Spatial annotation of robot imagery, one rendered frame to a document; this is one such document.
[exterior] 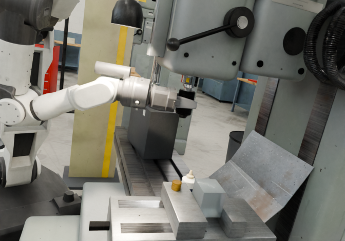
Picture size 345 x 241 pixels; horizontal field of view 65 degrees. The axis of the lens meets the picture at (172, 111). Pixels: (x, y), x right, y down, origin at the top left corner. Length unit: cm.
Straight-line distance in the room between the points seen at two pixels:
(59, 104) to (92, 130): 179
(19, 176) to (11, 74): 71
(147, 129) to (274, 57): 50
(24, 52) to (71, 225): 56
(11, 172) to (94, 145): 133
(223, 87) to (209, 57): 738
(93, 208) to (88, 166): 186
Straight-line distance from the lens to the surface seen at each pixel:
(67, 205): 137
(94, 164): 273
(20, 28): 80
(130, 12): 64
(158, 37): 72
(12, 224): 132
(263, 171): 100
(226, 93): 814
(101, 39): 245
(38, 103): 85
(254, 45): 72
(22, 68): 83
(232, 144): 271
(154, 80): 110
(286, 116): 99
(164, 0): 73
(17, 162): 141
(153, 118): 98
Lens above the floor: 138
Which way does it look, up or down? 14 degrees down
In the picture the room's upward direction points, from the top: 10 degrees clockwise
